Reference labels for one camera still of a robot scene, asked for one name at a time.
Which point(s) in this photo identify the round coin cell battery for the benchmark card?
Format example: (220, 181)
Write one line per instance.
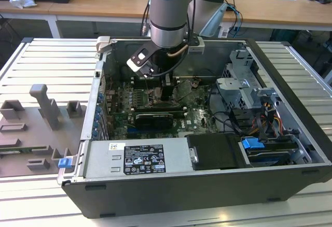
(196, 83)

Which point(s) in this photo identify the black PC case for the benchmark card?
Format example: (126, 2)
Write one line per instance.
(181, 196)

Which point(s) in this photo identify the black mouse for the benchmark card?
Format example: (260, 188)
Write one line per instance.
(324, 0)

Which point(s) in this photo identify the hard disk in blue carrier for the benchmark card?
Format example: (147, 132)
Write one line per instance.
(252, 143)

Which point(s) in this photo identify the RAM slot with black clips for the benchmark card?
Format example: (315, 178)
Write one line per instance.
(153, 85)
(155, 80)

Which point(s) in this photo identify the green motherboard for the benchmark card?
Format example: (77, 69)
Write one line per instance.
(197, 118)

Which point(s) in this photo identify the silver power supply unit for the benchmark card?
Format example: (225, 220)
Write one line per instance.
(101, 159)

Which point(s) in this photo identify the grey parts rack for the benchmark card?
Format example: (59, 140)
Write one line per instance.
(33, 133)

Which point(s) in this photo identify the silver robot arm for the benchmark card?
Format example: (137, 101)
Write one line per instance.
(168, 17)

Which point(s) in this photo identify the black plastic shroud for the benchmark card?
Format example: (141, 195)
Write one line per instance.
(215, 152)

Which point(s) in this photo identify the grey case latch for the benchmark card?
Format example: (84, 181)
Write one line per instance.
(102, 44)

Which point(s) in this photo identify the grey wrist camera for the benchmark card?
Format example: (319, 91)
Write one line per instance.
(196, 47)

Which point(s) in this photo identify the metal locking lever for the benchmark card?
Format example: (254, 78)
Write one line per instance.
(147, 85)

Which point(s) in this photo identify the curved brass tube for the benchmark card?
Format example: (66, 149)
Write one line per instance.
(177, 53)

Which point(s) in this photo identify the metal drive cage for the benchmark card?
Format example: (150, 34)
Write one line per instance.
(241, 84)

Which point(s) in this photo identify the pale blue teach pendant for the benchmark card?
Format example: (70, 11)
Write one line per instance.
(212, 22)

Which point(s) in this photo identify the green RAM stick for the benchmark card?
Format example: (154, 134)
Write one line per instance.
(26, 149)

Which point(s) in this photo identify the crumpled white paper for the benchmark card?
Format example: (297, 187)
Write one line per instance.
(22, 1)

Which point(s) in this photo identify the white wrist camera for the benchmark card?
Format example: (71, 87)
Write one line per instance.
(137, 62)

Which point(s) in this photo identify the black graphics card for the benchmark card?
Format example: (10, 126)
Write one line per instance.
(153, 122)

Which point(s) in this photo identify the wooden desk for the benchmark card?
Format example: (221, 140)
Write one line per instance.
(103, 1)

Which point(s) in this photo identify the blue case latch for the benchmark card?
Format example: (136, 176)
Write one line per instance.
(64, 163)

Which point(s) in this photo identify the CPU socket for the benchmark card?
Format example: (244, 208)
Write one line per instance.
(153, 96)

